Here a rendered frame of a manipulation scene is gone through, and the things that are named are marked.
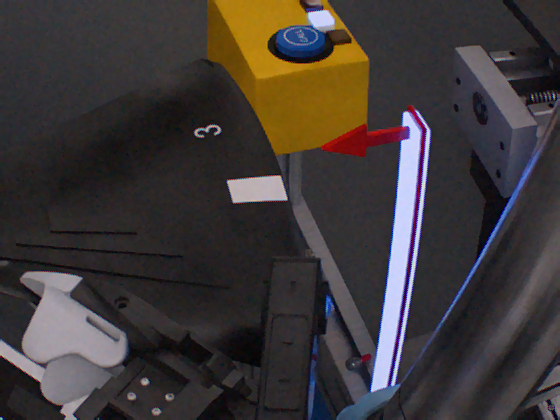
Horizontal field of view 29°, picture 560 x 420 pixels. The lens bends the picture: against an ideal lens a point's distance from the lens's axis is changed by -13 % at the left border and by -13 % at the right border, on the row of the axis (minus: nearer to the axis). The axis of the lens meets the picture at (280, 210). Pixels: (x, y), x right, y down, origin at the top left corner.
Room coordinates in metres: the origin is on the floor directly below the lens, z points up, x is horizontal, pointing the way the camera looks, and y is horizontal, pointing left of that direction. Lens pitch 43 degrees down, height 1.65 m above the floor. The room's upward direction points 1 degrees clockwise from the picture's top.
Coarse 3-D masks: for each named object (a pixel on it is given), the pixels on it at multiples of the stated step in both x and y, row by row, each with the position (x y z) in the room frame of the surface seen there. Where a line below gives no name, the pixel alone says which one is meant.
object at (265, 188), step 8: (232, 184) 0.53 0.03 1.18; (240, 184) 0.53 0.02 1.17; (248, 184) 0.53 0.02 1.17; (256, 184) 0.53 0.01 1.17; (264, 184) 0.53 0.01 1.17; (272, 184) 0.53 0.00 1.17; (280, 184) 0.53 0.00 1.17; (232, 192) 0.52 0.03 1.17; (240, 192) 0.52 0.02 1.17; (248, 192) 0.52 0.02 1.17; (256, 192) 0.52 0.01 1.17; (264, 192) 0.52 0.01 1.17; (272, 192) 0.53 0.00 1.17; (280, 192) 0.53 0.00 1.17; (232, 200) 0.52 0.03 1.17; (240, 200) 0.52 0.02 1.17; (248, 200) 0.52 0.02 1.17; (256, 200) 0.52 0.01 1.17; (264, 200) 0.52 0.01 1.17; (272, 200) 0.52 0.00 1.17; (280, 200) 0.52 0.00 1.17
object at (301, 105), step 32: (224, 0) 0.89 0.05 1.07; (256, 0) 0.89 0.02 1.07; (288, 0) 0.89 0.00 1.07; (320, 0) 0.89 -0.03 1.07; (224, 32) 0.85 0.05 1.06; (256, 32) 0.83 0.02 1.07; (224, 64) 0.85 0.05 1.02; (256, 64) 0.79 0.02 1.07; (288, 64) 0.79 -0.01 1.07; (320, 64) 0.79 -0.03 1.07; (352, 64) 0.79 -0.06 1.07; (256, 96) 0.77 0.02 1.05; (288, 96) 0.77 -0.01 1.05; (320, 96) 0.78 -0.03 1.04; (352, 96) 0.79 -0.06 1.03; (288, 128) 0.78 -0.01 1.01; (320, 128) 0.78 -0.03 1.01; (352, 128) 0.79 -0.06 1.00
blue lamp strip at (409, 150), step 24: (408, 120) 0.58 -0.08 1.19; (408, 144) 0.57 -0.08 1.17; (408, 168) 0.57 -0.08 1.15; (408, 192) 0.57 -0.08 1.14; (408, 216) 0.56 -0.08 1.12; (408, 240) 0.56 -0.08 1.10; (384, 312) 0.58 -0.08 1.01; (384, 336) 0.57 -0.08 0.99; (384, 360) 0.57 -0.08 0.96; (384, 384) 0.56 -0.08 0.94
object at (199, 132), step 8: (208, 120) 0.58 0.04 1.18; (216, 120) 0.58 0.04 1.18; (224, 120) 0.58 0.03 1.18; (184, 128) 0.57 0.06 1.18; (192, 128) 0.57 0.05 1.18; (200, 128) 0.57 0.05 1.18; (208, 128) 0.57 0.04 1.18; (216, 128) 0.57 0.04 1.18; (224, 128) 0.57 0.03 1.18; (192, 136) 0.56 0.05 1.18; (200, 136) 0.56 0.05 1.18; (208, 136) 0.56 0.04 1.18; (216, 136) 0.56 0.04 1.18; (224, 136) 0.56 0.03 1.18; (192, 144) 0.55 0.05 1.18; (200, 144) 0.56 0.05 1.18
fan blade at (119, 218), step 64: (192, 64) 0.63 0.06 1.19; (64, 128) 0.57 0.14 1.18; (128, 128) 0.57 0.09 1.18; (256, 128) 0.57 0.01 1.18; (0, 192) 0.50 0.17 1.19; (64, 192) 0.51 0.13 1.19; (128, 192) 0.51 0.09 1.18; (192, 192) 0.52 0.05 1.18; (0, 256) 0.45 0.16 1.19; (64, 256) 0.46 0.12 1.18; (128, 256) 0.46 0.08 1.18; (192, 256) 0.47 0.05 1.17; (256, 256) 0.48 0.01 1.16; (192, 320) 0.43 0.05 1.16; (256, 320) 0.44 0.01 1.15
